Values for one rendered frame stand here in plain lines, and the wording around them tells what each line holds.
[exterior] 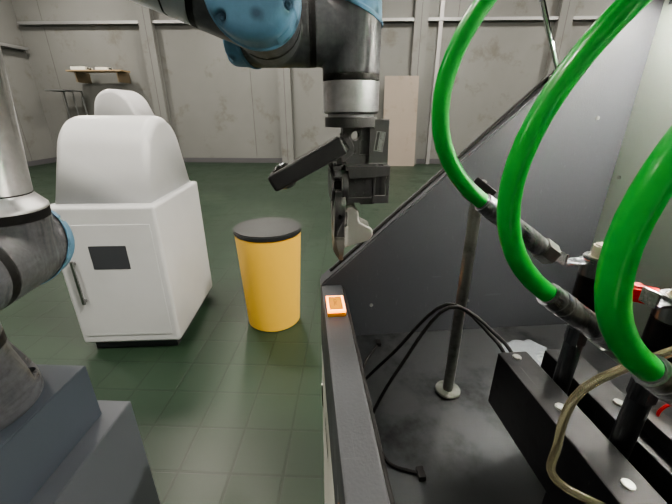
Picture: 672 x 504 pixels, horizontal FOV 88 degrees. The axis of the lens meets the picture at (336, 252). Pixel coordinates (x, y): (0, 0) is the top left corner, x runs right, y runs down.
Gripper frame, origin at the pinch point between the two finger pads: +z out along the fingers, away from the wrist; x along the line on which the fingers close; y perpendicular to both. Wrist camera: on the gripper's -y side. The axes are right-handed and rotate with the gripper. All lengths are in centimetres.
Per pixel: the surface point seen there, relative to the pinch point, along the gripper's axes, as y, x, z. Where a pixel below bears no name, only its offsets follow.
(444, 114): 6.6, -22.5, -20.5
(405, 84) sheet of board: 237, 829, -77
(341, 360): -0.5, -13.3, 10.4
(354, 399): 0.3, -20.2, 10.4
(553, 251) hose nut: 18.3, -22.8, -8.6
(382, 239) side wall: 9.5, 8.9, 1.5
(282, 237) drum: -18, 130, 43
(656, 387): 12.6, -38.8, -7.9
